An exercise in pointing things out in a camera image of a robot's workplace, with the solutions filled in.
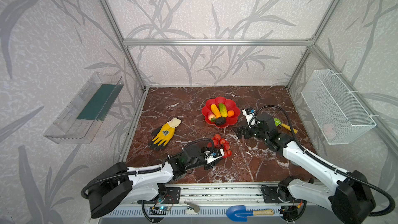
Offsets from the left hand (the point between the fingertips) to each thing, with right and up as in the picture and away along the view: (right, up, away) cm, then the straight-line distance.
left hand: (222, 149), depth 77 cm
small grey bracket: (-15, -25, -7) cm, 30 cm away
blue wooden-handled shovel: (+7, -26, -7) cm, 28 cm away
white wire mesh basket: (+48, +18, -14) cm, 53 cm away
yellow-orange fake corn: (-2, +17, +25) cm, 30 cm away
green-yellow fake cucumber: (+3, +18, +25) cm, 31 cm away
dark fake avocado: (0, +12, +18) cm, 22 cm away
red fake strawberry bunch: (0, +1, +8) cm, 8 cm away
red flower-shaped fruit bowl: (+8, +21, +31) cm, 38 cm away
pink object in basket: (+52, +11, -2) cm, 53 cm away
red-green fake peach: (-5, +14, +22) cm, 26 cm away
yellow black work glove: (-35, +4, +16) cm, 38 cm away
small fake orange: (+8, +16, +25) cm, 31 cm away
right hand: (+10, +14, +6) cm, 18 cm away
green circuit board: (-29, -27, -5) cm, 40 cm away
